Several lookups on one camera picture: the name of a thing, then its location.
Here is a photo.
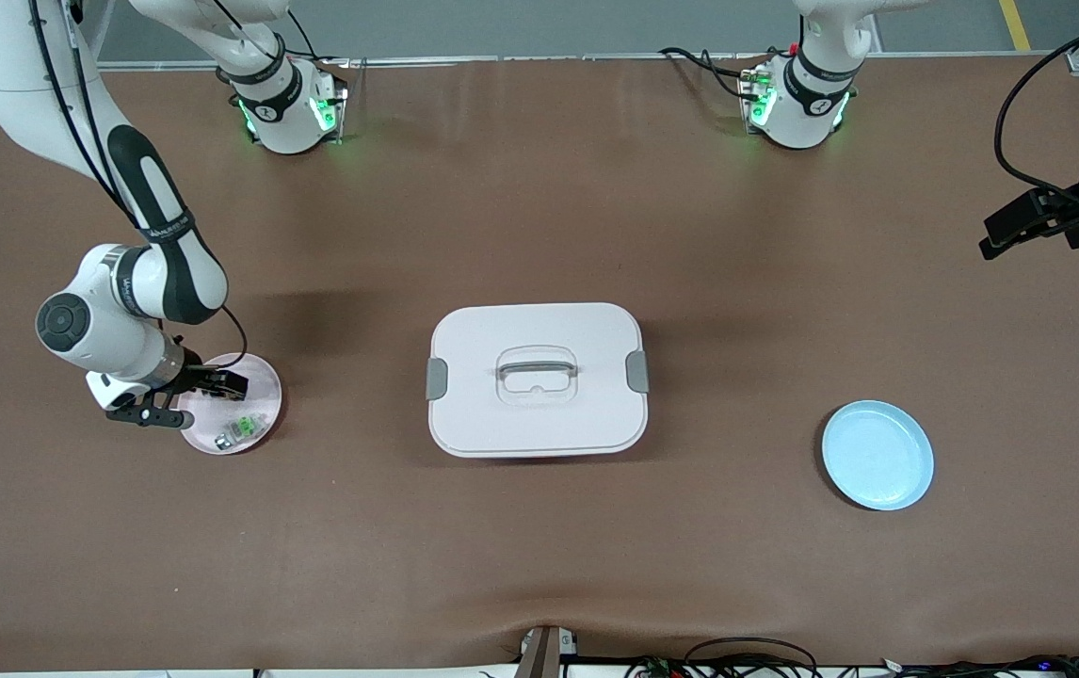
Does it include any white lidded storage box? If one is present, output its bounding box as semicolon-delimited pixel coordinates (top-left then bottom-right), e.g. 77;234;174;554
426;301;651;460

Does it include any pink round plate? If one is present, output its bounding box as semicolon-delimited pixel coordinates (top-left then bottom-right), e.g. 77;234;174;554
176;352;283;456

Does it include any light blue round plate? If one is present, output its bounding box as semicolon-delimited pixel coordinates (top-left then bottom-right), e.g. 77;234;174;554
821;399;935;512

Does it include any brown table mat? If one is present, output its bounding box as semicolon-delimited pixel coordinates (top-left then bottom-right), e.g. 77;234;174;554
0;55;1079;673

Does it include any green push-button switch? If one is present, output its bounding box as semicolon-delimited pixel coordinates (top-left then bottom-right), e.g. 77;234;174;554
215;412;269;451

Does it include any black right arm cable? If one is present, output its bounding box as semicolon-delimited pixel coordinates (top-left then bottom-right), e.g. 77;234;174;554
29;0;249;370

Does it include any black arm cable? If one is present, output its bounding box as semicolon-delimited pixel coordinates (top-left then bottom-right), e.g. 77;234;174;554
993;0;1079;213
29;0;249;370

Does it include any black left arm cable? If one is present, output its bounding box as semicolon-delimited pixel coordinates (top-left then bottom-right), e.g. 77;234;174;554
993;0;1079;213

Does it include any black base cable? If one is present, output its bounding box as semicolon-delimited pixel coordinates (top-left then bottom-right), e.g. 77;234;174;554
660;45;757;100

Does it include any aluminium profile post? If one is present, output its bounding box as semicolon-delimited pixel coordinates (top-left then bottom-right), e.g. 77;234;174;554
513;623;580;678

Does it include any black cable bundle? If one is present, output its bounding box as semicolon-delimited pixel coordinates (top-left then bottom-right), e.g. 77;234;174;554
624;653;1079;678

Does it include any black looped cable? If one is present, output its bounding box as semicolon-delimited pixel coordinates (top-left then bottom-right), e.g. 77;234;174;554
685;638;818;678

